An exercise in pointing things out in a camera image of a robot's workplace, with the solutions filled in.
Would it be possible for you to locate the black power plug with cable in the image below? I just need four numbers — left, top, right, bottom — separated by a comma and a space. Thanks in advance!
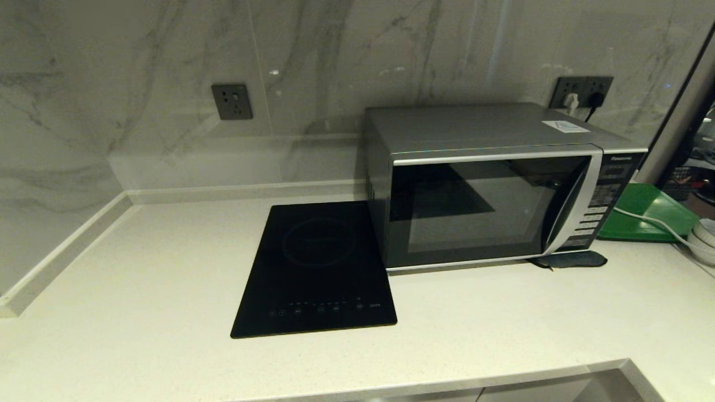
584, 92, 606, 123

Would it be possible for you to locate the dark cloth pad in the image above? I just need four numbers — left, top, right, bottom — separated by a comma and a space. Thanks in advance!
531, 250, 608, 271

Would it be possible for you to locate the black induction cooktop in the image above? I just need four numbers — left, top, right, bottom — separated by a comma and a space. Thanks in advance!
230, 200, 398, 339

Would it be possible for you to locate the green cutting board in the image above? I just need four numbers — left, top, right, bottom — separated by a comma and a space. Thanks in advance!
597, 182, 700, 243

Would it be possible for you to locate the white sticker label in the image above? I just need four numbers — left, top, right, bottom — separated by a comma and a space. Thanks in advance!
541, 119, 590, 134

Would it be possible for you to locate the grey double wall socket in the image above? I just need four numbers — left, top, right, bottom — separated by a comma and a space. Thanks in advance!
549, 76, 614, 110

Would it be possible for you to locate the white power cable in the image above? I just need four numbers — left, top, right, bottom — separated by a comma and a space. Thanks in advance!
613, 207, 715, 278

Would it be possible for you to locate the grey single wall socket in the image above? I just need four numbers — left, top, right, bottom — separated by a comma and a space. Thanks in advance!
211, 84, 254, 121

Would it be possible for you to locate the silver microwave oven body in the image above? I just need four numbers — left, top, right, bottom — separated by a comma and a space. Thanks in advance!
364, 103, 649, 272

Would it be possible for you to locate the black mesh basket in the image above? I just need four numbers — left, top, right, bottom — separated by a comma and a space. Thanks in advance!
662, 166, 696, 202

